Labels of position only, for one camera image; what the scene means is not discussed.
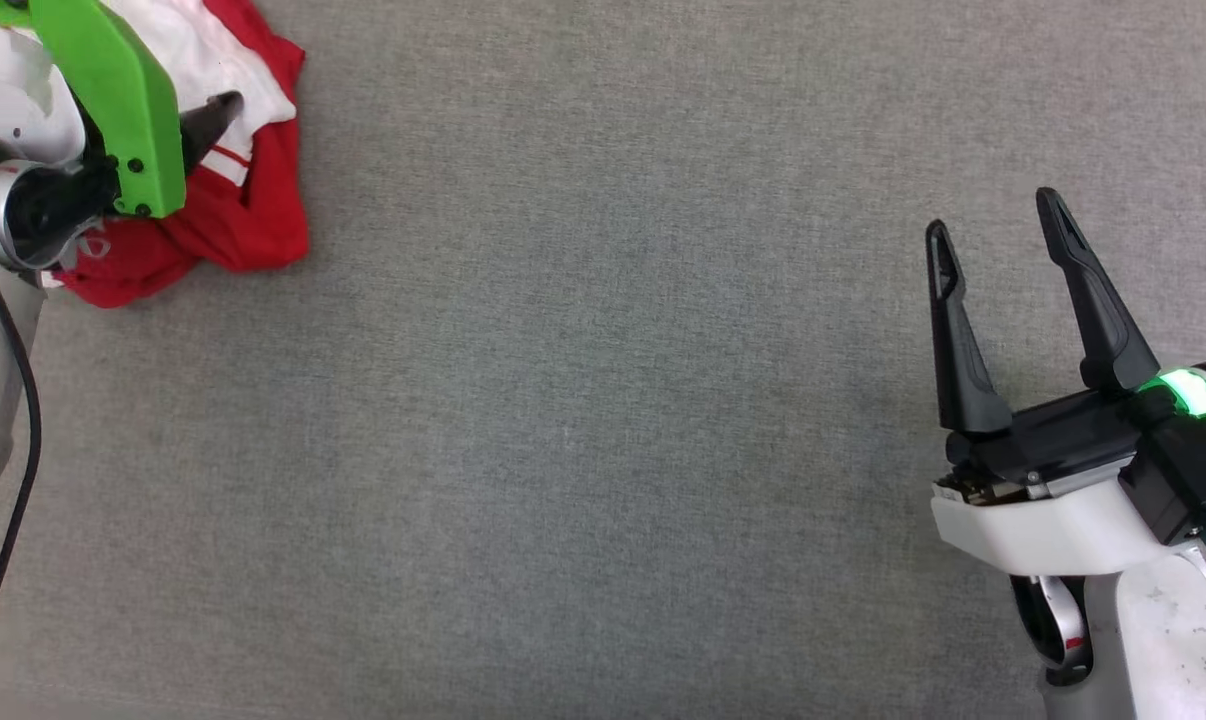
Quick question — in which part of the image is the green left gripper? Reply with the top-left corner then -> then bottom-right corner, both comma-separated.
0,0 -> 245,219

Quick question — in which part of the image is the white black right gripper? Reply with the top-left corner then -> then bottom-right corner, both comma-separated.
925,187 -> 1206,579

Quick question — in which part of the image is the red and white jersey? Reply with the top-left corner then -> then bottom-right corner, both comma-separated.
41,0 -> 311,309

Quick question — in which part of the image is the grey fabric sofa cushion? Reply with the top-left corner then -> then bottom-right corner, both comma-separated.
0,0 -> 1206,720

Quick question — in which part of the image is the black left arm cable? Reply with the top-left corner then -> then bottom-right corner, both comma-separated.
0,215 -> 44,656

